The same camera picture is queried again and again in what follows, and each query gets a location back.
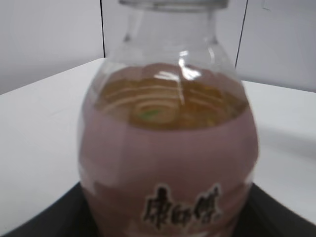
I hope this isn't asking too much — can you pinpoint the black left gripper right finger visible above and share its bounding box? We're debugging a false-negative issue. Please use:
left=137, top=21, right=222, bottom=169
left=249, top=184, right=316, bottom=237

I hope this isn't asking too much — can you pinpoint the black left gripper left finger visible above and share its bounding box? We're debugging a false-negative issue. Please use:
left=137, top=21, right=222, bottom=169
left=3, top=184, right=91, bottom=237

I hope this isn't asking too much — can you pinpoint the pink oolong tea bottle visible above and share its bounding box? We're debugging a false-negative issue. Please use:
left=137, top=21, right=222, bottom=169
left=78, top=0, right=258, bottom=237

